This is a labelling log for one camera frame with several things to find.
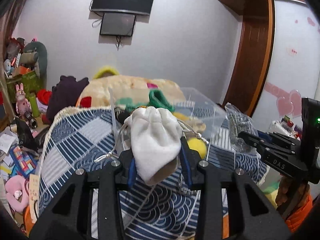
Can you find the right hand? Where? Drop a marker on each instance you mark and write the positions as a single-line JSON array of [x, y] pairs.
[[303, 191]]

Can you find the pink plush toy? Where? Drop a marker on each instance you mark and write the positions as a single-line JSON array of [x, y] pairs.
[[17, 193]]

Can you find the green bottle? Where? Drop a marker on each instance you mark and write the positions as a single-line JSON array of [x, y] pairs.
[[33, 104]]

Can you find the dark purple garment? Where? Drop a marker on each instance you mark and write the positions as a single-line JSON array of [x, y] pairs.
[[65, 94]]

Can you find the striped red beige curtain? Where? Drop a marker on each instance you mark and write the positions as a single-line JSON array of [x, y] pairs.
[[10, 13]]

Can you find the yellow plush headband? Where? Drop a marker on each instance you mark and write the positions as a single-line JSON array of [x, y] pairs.
[[105, 71]]

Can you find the colourful block puzzle box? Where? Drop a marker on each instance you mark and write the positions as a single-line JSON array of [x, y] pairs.
[[24, 162]]

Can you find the blue white patterned bedspread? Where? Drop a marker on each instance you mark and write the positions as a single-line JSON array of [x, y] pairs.
[[77, 138]]

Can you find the beige fleece blanket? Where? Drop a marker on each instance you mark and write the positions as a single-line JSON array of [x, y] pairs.
[[116, 87]]

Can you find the small wall monitor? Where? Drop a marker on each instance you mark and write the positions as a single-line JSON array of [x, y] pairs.
[[117, 24]]

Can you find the white wardrobe sliding door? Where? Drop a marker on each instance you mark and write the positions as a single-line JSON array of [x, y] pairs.
[[294, 65]]

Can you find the red plush item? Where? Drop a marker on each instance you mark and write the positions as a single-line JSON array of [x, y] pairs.
[[44, 96]]

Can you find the grey patterned plastic pouch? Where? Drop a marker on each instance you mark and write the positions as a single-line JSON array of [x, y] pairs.
[[239, 122]]

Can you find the yellow felt ball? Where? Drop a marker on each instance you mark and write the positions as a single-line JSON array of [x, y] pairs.
[[199, 146]]

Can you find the green cardboard box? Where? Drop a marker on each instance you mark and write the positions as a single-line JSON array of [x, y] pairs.
[[31, 83]]

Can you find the brown wooden door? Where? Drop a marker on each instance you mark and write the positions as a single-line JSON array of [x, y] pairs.
[[248, 64]]

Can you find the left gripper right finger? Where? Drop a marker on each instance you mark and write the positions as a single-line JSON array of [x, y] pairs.
[[189, 160]]

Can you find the grey green neck pillow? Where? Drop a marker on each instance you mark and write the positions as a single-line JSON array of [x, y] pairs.
[[37, 54]]

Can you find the green knitted cloth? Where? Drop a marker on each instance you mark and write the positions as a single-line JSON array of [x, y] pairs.
[[156, 99]]

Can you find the white drawstring pouch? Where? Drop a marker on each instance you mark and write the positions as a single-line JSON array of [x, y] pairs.
[[155, 140]]

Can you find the black camera lens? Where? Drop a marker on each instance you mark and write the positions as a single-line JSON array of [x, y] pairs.
[[32, 122]]

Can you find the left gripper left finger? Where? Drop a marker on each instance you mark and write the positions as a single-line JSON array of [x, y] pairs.
[[127, 176]]

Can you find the pink bunny plush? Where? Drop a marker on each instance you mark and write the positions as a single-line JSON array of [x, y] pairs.
[[22, 104]]

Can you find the clear plastic storage box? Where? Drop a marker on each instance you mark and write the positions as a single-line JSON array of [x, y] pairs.
[[191, 106]]

